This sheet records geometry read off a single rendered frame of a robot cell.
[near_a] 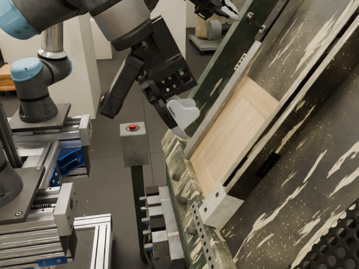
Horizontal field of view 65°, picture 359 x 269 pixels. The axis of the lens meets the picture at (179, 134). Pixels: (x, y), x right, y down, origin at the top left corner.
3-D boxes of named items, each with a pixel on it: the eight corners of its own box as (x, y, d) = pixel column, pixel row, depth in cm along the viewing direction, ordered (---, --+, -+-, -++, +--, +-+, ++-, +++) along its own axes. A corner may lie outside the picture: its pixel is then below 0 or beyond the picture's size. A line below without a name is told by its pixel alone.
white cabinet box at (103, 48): (85, 54, 601) (79, 18, 564) (112, 53, 609) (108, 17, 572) (82, 60, 562) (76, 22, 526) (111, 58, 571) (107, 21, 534)
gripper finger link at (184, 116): (212, 134, 50) (189, 92, 45) (182, 149, 50) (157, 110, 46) (208, 125, 52) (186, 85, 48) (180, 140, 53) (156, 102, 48)
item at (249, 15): (257, 33, 101) (240, 19, 91) (264, 23, 100) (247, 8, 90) (265, 37, 99) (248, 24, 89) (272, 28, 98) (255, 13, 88)
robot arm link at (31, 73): (10, 96, 112) (-1, 63, 106) (34, 85, 123) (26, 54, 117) (34, 101, 109) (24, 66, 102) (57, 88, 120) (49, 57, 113)
